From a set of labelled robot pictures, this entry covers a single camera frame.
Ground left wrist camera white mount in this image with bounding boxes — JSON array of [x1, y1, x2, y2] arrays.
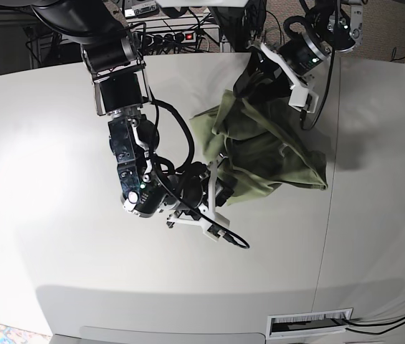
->
[[248, 42, 319, 114]]

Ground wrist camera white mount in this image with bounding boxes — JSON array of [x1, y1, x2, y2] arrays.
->
[[160, 156, 233, 242], [248, 42, 319, 114]]

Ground devices on back shelf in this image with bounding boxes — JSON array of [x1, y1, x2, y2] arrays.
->
[[114, 0, 159, 19]]

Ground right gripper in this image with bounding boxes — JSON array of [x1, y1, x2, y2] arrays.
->
[[171, 163, 234, 209]]

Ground black cables at grommet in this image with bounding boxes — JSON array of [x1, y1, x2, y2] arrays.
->
[[343, 304, 405, 336]]

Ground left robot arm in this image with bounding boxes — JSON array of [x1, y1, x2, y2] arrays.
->
[[233, 1, 363, 113]]

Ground black power strip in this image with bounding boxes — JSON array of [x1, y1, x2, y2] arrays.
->
[[145, 32, 197, 46]]

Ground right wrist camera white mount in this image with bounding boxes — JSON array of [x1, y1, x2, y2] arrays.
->
[[160, 156, 233, 242]]

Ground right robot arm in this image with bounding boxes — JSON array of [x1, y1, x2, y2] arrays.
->
[[31, 1, 231, 221]]

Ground green T-shirt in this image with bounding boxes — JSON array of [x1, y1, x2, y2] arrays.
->
[[189, 90, 328, 205]]

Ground table cable grommet slot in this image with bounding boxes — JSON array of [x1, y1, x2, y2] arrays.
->
[[266, 308, 353, 340]]

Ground white table leg frame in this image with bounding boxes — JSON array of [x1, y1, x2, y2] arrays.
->
[[200, 7, 232, 53]]

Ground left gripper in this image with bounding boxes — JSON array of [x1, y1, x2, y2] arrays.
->
[[233, 34, 330, 104]]

